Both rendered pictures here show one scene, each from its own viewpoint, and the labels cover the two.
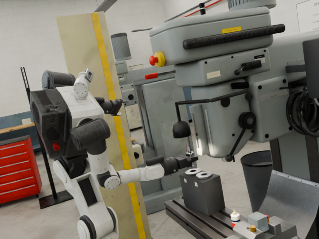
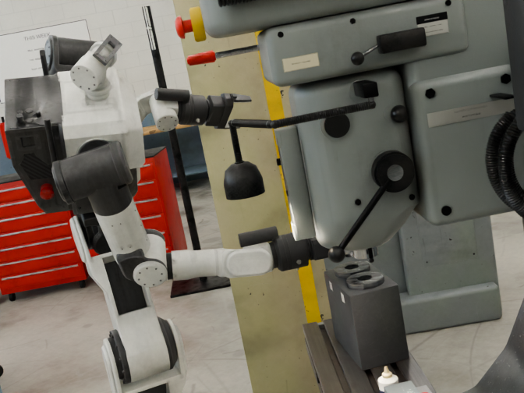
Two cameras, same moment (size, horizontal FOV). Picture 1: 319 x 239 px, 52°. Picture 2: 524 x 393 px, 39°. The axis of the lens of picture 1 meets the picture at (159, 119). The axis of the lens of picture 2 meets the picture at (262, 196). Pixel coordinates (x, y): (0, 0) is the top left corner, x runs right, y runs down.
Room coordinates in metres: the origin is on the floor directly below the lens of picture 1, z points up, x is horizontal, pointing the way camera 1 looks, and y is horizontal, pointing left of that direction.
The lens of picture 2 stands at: (0.06, -0.56, 1.71)
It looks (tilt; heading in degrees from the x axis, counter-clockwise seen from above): 12 degrees down; 20
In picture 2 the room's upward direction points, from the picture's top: 11 degrees counter-clockwise
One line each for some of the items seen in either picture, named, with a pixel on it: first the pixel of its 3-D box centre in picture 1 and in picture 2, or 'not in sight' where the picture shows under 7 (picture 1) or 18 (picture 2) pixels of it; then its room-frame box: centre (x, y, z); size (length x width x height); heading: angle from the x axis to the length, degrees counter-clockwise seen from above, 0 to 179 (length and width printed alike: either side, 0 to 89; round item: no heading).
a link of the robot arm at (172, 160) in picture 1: (176, 163); (311, 247); (1.73, -0.05, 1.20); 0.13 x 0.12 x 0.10; 27
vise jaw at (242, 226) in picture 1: (248, 232); not in sight; (1.22, -0.26, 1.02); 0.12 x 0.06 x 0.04; 24
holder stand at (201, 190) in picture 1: (201, 189); (364, 310); (1.73, -0.15, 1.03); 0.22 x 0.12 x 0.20; 29
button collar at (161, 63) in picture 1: (159, 59); (197, 24); (1.30, -0.04, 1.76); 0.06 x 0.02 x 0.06; 22
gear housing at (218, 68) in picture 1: (220, 67); (355, 40); (1.40, -0.30, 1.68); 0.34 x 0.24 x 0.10; 112
